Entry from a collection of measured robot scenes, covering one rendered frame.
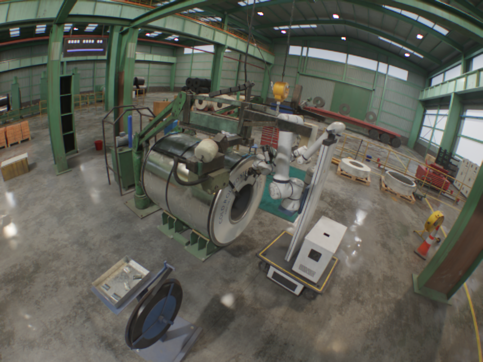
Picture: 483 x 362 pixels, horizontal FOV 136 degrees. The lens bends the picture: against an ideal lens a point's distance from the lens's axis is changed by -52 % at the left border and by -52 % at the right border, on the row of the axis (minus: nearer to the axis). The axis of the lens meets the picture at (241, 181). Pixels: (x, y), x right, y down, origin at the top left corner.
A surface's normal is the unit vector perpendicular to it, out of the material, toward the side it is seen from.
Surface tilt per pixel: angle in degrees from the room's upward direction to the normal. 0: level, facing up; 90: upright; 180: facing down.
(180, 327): 0
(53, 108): 90
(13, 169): 90
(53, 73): 90
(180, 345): 0
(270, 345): 0
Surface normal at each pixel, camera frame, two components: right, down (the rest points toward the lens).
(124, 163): 0.83, 0.34
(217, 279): 0.13, -0.89
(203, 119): -0.55, 0.30
